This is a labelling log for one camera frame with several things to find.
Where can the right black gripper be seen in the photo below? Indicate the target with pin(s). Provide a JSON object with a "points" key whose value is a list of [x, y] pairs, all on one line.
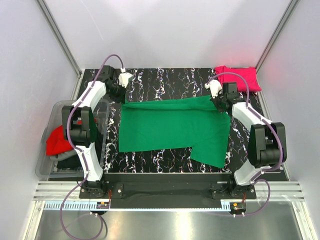
{"points": [[214, 101]]}

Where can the black t shirt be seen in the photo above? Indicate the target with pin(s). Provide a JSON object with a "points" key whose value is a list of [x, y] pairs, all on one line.
{"points": [[68, 163]]}

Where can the clear plastic bin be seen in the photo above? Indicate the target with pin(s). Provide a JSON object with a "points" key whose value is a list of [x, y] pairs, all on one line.
{"points": [[48, 168]]}

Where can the right orange connector block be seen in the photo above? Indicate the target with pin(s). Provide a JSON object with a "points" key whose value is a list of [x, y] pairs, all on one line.
{"points": [[238, 206]]}

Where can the aluminium front rail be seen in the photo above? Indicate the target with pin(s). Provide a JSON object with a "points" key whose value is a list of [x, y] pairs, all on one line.
{"points": [[276, 190]]}

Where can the aluminium frame post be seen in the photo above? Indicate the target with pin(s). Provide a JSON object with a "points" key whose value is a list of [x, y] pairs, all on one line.
{"points": [[45, 10], [288, 12]]}

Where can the orange connector block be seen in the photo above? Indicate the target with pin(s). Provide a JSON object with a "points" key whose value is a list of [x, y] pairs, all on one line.
{"points": [[238, 206], [103, 205]]}

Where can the folded pink t shirt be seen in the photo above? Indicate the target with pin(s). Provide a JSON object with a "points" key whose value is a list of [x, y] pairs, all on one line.
{"points": [[249, 74]]}

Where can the right aluminium frame post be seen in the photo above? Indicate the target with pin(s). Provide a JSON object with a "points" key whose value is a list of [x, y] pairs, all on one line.
{"points": [[288, 12]]}

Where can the white slotted cable duct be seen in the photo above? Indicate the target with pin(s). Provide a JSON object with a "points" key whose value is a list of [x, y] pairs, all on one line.
{"points": [[124, 206]]}

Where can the left orange connector block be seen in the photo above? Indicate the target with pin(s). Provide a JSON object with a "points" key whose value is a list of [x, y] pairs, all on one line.
{"points": [[103, 205]]}

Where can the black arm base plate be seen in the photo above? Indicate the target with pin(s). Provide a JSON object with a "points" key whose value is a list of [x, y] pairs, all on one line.
{"points": [[212, 185]]}

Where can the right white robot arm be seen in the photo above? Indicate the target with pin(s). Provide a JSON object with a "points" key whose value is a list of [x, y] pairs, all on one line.
{"points": [[266, 149]]}

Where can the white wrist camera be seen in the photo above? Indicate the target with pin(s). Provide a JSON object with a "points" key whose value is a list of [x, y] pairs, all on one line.
{"points": [[124, 79], [214, 86]]}

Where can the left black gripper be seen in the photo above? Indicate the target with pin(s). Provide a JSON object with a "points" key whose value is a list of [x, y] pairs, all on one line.
{"points": [[121, 98]]}

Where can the green t shirt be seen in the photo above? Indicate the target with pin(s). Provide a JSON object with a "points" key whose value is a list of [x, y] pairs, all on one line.
{"points": [[175, 124]]}

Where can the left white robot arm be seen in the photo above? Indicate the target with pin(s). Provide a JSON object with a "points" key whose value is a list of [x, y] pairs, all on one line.
{"points": [[79, 126]]}

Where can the left aluminium frame post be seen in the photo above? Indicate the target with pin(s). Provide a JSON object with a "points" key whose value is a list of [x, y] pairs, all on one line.
{"points": [[45, 10]]}

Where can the red t shirt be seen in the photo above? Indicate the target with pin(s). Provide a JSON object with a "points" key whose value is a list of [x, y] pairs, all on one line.
{"points": [[56, 143]]}

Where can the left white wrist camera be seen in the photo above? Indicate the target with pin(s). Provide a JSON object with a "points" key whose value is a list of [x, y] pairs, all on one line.
{"points": [[124, 79]]}

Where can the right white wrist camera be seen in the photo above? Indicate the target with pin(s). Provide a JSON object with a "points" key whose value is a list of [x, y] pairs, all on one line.
{"points": [[214, 86]]}

